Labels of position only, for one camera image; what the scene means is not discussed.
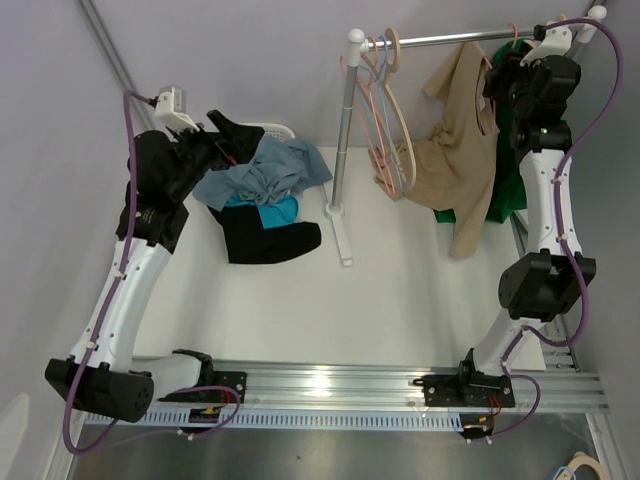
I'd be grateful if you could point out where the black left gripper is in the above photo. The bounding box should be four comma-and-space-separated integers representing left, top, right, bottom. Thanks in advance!
167, 110, 264, 201

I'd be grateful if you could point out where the grey blue t shirt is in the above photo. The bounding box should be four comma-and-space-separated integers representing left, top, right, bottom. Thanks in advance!
192, 135, 332, 211

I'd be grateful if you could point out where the teal t shirt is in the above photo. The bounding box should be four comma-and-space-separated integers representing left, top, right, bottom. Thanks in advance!
225, 193, 299, 229

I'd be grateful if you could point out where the black t shirt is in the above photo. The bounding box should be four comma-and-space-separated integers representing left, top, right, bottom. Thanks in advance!
208, 206, 322, 265

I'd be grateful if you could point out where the light blue wire hanger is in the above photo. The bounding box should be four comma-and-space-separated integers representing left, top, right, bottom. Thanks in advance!
367, 33, 409, 189

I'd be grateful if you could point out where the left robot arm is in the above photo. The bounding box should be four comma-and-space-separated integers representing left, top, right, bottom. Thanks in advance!
45, 110, 265, 423

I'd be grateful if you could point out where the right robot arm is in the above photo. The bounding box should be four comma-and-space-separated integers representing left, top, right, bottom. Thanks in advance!
413, 49, 596, 408

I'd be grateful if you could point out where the beige t shirt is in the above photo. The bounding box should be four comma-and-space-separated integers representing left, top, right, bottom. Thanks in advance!
395, 42, 499, 259

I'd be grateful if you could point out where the beige hanger on floor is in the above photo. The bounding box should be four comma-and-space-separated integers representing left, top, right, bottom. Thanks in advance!
553, 451, 610, 480

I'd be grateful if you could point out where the white perforated plastic basket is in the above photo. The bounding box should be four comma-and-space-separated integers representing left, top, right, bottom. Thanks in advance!
246, 122, 296, 143

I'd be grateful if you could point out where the silver white clothes rack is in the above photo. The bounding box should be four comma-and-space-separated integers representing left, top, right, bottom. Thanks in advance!
317, 4, 608, 268

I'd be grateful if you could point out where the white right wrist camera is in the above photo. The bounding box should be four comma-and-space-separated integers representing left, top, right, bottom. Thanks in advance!
520, 24, 573, 67

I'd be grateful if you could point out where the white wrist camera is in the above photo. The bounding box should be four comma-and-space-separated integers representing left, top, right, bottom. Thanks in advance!
154, 85, 198, 133
520, 24, 573, 67

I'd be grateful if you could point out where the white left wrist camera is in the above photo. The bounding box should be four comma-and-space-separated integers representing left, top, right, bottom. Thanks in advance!
154, 85, 198, 133

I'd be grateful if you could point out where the grey wall corner profile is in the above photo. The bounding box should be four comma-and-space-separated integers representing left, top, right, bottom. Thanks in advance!
74, 0, 161, 131

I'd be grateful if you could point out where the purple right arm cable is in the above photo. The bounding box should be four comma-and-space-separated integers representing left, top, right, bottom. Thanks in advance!
469, 17, 624, 444

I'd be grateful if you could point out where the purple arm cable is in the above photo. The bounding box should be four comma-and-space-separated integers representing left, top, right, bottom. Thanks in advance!
469, 17, 624, 444
63, 89, 241, 456

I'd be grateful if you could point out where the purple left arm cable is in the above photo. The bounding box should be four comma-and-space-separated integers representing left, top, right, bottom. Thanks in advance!
63, 89, 241, 456

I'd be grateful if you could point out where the white slotted cable duct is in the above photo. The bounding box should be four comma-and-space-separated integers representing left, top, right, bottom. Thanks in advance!
87, 408, 464, 431

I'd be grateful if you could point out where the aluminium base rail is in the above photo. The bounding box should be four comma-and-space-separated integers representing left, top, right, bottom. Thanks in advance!
212, 338, 609, 414

